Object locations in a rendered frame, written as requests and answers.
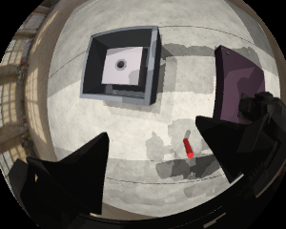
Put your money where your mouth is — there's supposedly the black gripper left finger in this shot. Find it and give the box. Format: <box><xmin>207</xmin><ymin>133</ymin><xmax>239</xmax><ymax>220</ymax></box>
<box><xmin>26</xmin><ymin>131</ymin><xmax>110</xmax><ymax>215</ymax></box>

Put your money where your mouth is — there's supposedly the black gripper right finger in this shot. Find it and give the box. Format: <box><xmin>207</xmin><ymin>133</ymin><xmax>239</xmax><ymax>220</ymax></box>
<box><xmin>195</xmin><ymin>112</ymin><xmax>270</xmax><ymax>184</ymax></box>

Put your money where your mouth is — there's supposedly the red peg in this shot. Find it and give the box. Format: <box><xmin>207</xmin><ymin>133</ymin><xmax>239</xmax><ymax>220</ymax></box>
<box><xmin>184</xmin><ymin>138</ymin><xmax>194</xmax><ymax>159</ymax></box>

